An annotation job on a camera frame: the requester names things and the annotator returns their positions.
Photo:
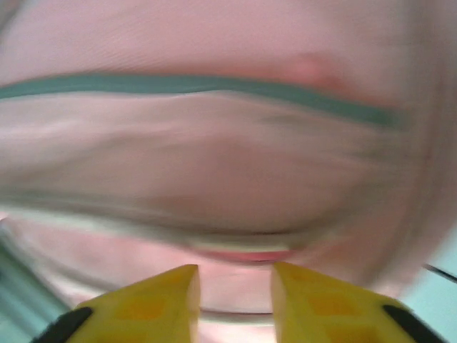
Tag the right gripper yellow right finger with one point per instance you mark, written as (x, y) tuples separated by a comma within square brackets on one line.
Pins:
[(321, 311)]

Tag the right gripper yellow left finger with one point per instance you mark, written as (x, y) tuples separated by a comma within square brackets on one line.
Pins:
[(150, 311)]

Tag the pink student backpack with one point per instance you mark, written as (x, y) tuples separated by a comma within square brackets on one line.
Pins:
[(228, 160)]

